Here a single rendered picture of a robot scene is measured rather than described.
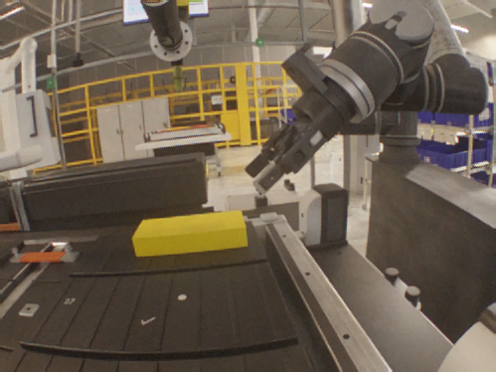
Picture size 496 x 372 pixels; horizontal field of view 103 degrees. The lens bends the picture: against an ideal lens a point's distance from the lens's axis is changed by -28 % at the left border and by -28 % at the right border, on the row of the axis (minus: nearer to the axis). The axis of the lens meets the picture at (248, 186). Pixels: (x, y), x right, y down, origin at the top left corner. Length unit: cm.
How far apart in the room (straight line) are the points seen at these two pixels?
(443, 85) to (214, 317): 56
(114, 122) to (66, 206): 895
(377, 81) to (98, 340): 44
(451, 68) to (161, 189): 64
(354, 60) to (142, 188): 44
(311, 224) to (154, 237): 36
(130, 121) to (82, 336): 917
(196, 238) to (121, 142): 917
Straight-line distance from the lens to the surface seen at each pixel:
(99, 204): 60
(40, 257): 52
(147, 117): 923
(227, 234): 38
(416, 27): 45
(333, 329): 27
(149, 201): 57
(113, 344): 27
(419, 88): 59
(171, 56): 57
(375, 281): 54
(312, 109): 37
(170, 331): 27
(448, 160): 233
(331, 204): 61
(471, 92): 63
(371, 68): 39
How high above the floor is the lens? 118
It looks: 15 degrees down
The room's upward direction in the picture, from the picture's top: 5 degrees counter-clockwise
